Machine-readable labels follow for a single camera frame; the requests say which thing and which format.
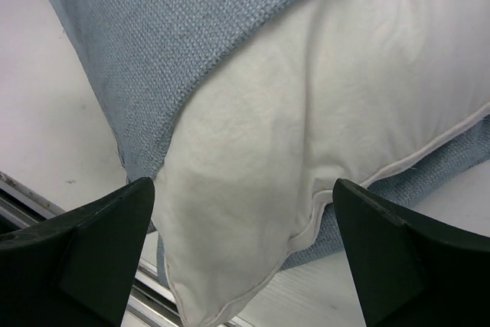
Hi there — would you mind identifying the aluminium front mounting rail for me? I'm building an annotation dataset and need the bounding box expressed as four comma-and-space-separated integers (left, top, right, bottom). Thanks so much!
1, 175, 181, 326

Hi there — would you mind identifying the white pillow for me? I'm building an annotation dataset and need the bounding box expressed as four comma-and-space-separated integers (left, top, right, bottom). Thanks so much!
154, 0, 489, 326

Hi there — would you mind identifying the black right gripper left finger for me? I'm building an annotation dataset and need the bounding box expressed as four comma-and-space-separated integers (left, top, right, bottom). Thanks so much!
1, 178, 155, 326

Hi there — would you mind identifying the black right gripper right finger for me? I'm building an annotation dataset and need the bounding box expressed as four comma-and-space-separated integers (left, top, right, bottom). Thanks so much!
333, 179, 489, 326

